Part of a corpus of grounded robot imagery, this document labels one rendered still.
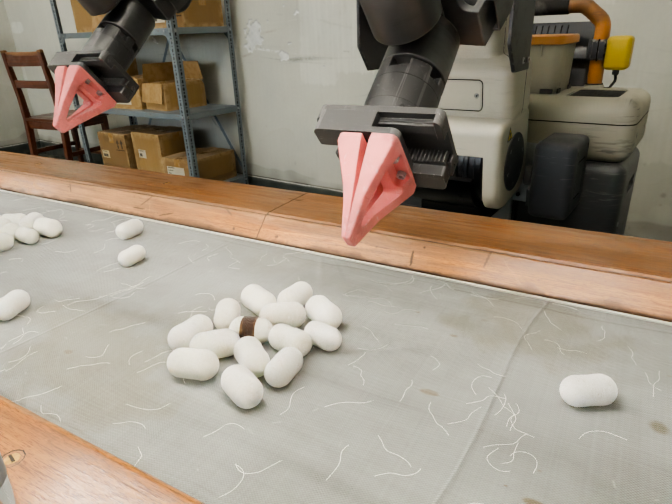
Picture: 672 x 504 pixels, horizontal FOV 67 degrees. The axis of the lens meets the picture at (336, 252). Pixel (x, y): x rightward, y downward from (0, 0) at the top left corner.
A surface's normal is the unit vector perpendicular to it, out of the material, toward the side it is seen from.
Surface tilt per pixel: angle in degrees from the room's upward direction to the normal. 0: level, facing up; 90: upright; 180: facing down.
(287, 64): 89
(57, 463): 0
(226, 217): 45
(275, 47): 90
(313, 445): 0
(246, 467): 0
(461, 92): 98
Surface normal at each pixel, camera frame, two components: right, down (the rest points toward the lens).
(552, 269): -0.37, -0.39
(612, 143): -0.58, 0.34
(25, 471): -0.04, -0.92
